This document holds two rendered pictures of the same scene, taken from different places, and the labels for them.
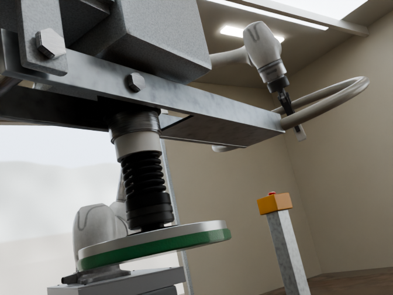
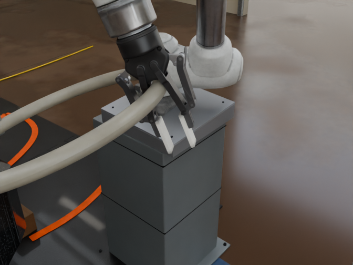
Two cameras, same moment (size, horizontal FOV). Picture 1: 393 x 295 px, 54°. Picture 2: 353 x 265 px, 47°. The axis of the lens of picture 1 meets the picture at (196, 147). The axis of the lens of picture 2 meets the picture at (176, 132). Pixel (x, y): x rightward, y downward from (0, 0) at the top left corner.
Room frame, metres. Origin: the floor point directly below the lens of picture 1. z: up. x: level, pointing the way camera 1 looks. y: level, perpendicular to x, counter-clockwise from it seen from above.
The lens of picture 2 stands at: (1.21, -1.02, 1.64)
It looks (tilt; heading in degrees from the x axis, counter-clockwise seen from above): 32 degrees down; 78
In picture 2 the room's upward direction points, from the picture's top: straight up
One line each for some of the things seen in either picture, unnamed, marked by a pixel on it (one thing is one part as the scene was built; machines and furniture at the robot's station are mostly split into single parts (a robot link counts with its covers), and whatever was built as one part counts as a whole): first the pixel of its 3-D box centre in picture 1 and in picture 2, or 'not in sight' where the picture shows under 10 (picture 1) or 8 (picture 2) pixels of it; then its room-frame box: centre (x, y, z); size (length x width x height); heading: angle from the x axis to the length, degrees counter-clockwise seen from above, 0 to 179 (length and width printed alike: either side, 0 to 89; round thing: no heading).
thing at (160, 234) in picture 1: (154, 240); not in sight; (0.57, 0.09, 0.92); 0.21 x 0.21 x 0.01
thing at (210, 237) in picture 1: (155, 243); not in sight; (0.57, 0.09, 0.91); 0.22 x 0.22 x 0.04
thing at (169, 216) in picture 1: (151, 221); not in sight; (0.57, 0.09, 0.95); 0.07 x 0.07 x 0.01
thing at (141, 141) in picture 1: (138, 146); not in sight; (0.57, 0.09, 1.06); 0.07 x 0.07 x 0.04
